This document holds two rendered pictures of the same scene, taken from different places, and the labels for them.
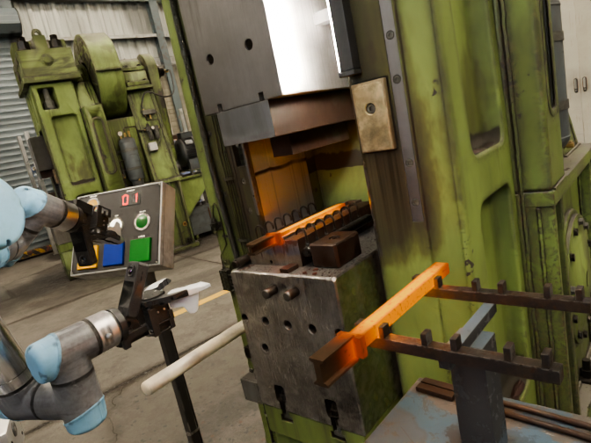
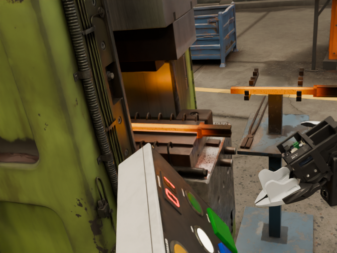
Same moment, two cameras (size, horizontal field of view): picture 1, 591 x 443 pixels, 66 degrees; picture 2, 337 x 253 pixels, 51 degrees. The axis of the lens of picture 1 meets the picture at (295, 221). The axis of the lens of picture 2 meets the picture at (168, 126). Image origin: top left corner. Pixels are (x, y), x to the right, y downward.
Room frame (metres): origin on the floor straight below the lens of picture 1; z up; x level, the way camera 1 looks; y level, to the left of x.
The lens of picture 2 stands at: (1.66, 0.98, 1.53)
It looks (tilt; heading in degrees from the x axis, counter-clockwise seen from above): 27 degrees down; 251
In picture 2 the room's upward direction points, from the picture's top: 9 degrees counter-clockwise
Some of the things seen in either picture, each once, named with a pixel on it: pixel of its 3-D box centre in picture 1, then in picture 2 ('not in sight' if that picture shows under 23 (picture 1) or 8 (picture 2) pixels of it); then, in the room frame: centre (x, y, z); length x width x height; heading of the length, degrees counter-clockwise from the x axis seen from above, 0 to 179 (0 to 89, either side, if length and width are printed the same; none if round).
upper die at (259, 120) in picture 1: (293, 115); (118, 36); (1.42, -0.06, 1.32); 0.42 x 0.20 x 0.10; 139
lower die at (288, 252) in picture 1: (316, 229); (139, 141); (1.42, -0.06, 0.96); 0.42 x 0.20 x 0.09; 139
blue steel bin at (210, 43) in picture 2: not in sight; (190, 34); (-0.53, -3.77, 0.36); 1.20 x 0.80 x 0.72; 134
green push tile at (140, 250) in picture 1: (141, 250); (219, 231); (1.42, 0.50, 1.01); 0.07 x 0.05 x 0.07; 74
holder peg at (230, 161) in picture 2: (269, 292); (226, 162); (1.18, 0.11, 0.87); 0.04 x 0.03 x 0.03; 139
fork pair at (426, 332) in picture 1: (467, 309); (275, 80); (0.70, -0.25, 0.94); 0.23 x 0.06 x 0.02; 137
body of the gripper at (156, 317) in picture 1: (140, 316); not in sight; (0.91, 0.36, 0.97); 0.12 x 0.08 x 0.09; 139
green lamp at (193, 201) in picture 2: (142, 221); (194, 203); (1.46, 0.48, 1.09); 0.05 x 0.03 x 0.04; 49
